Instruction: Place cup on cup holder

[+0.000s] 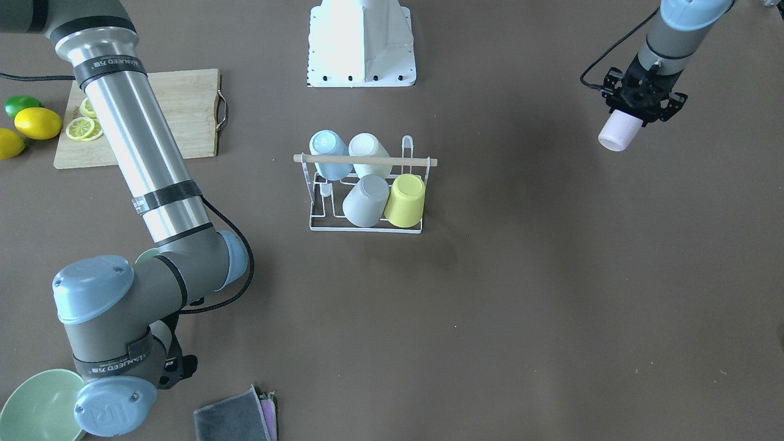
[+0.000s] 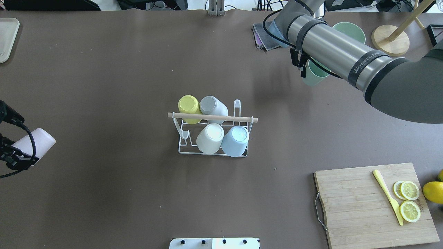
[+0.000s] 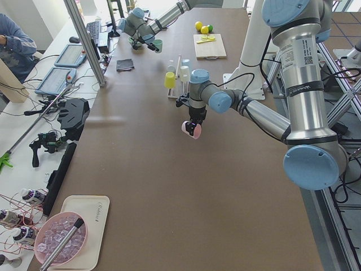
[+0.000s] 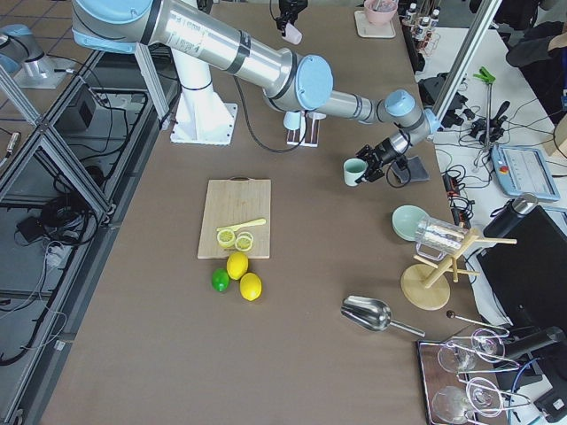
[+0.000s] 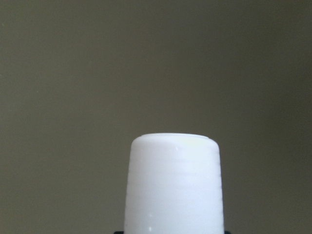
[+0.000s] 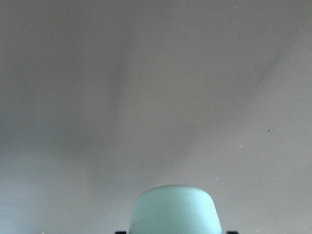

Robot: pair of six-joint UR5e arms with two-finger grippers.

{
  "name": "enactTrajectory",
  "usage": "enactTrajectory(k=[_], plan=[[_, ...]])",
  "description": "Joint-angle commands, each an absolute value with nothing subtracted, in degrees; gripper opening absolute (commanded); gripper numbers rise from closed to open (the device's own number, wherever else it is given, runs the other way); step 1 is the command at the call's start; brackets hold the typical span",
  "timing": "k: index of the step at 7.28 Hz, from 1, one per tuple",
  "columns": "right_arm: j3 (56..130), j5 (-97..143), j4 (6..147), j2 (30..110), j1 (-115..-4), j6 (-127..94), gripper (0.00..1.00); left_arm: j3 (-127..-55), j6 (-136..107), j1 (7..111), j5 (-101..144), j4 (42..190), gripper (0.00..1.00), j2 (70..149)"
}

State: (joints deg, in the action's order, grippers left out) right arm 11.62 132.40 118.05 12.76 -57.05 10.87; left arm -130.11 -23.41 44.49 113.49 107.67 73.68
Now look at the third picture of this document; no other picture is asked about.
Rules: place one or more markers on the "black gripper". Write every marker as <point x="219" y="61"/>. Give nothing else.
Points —
<point x="197" y="112"/>
<point x="144" y="41"/>

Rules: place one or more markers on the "green cup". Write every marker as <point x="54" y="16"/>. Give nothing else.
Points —
<point x="158" y="45"/>

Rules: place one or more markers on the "pink cup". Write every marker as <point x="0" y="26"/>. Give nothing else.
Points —
<point x="191" y="129"/>

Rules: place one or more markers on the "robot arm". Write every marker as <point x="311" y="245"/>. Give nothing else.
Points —
<point x="143" y="32"/>
<point x="315" y="159"/>

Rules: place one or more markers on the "grey cup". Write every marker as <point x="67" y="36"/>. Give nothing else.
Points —
<point x="171" y="66"/>

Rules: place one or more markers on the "light blue cup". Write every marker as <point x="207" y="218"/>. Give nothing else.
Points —
<point x="186" y="62"/>

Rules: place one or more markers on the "yellow cup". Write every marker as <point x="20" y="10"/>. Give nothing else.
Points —
<point x="169" y="80"/>

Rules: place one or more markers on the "cream white cup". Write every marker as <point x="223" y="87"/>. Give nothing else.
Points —
<point x="184" y="73"/>

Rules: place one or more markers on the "grey folded cloth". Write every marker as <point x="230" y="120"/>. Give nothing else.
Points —
<point x="124" y="65"/>

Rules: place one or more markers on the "yellow lemon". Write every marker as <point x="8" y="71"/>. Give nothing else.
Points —
<point x="198" y="25"/>
<point x="204" y="29"/>

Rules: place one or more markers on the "wooden cutting board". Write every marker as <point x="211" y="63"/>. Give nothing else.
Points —
<point x="209" y="50"/>

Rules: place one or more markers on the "black keyboard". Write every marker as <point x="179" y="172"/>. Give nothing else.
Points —
<point x="93" y="28"/>

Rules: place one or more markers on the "yellow plastic knife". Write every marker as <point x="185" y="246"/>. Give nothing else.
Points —
<point x="204" y="41"/>

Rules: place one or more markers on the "far teach pendant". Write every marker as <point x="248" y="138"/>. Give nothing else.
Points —
<point x="72" y="56"/>

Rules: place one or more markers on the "teach pendant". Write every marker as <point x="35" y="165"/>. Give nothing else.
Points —
<point x="72" y="56"/>
<point x="56" y="80"/>

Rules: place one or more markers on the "computer mouse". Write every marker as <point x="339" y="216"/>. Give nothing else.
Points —
<point x="74" y="39"/>

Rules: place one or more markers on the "near teach pendant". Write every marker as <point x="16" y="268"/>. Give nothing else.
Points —
<point x="56" y="80"/>

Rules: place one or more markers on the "beige plastic tray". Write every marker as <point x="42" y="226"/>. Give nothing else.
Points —
<point x="93" y="209"/>

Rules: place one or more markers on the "person in blue hoodie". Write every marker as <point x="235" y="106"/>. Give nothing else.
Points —
<point x="17" y="49"/>

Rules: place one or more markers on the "long black bar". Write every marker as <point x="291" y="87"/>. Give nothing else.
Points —
<point x="56" y="179"/>

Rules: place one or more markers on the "pink bowl of cubes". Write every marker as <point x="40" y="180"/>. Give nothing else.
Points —
<point x="53" y="232"/>

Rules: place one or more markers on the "grabber stick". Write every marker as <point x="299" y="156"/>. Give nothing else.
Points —
<point x="5" y="157"/>

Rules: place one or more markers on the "white wire cup rack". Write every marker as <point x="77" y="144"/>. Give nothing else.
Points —
<point x="180" y="87"/>

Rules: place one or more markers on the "aluminium frame post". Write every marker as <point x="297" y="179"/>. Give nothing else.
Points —
<point x="85" y="40"/>

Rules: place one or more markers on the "metal scoop handle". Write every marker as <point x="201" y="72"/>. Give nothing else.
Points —
<point x="79" y="222"/>

